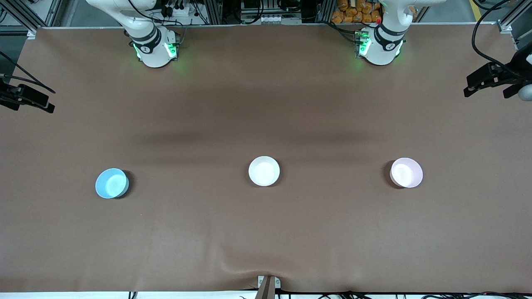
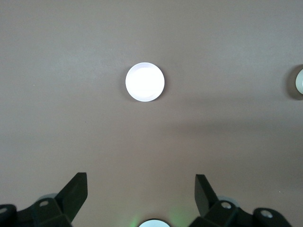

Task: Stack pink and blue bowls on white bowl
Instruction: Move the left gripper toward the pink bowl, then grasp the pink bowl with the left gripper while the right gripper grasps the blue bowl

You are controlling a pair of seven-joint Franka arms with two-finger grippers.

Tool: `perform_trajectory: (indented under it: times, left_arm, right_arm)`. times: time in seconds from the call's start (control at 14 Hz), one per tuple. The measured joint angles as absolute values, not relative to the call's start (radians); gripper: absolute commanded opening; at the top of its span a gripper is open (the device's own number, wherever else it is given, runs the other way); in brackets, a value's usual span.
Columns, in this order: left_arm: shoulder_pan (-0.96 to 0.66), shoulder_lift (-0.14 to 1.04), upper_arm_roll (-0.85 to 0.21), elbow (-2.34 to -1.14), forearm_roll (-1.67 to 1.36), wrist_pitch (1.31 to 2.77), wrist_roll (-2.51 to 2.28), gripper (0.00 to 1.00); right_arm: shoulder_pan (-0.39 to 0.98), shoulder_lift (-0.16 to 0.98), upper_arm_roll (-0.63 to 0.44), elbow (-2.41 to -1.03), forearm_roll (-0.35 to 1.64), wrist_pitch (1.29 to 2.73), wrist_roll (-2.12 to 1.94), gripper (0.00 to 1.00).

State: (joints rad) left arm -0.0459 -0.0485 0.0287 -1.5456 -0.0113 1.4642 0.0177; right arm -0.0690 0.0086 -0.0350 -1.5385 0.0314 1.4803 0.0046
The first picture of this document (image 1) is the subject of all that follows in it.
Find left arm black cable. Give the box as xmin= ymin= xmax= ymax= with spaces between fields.
xmin=471 ymin=0 xmax=524 ymax=79

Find grey electronics box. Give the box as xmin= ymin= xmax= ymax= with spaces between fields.
xmin=240 ymin=0 xmax=288 ymax=24

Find white power strip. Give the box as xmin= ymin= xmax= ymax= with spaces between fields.
xmin=160 ymin=0 xmax=192 ymax=18

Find orange snack bags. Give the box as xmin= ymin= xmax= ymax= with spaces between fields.
xmin=331 ymin=0 xmax=383 ymax=24

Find white bowl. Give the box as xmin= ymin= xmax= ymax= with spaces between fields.
xmin=248 ymin=156 xmax=281 ymax=187

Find pink bowl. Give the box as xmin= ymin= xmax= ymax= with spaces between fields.
xmin=389 ymin=157 xmax=424 ymax=189

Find metal table bracket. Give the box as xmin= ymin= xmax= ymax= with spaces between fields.
xmin=254 ymin=275 xmax=281 ymax=299

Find aluminium frame post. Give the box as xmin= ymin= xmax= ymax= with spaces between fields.
xmin=498 ymin=0 xmax=532 ymax=50
xmin=0 ymin=0 xmax=63 ymax=39

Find brown table mat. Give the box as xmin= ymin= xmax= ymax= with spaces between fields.
xmin=0 ymin=23 xmax=532 ymax=293

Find blue bowl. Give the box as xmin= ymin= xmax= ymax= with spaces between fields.
xmin=95 ymin=168 xmax=129 ymax=199

